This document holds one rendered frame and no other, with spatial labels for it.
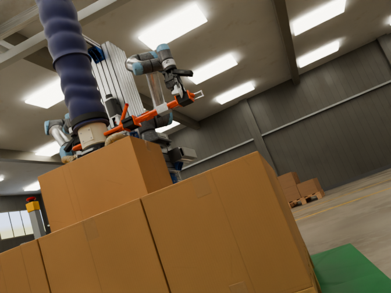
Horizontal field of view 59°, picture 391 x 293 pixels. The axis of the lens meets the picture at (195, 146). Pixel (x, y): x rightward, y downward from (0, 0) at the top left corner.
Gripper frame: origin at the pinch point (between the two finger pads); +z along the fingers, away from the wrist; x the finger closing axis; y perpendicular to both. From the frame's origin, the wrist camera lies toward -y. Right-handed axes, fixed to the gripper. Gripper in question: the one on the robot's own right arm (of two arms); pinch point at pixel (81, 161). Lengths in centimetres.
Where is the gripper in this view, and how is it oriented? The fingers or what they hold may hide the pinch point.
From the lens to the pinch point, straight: 252.0
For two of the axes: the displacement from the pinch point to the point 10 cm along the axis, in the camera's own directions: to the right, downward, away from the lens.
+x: 2.9, 1.1, 9.5
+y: 8.9, -3.9, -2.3
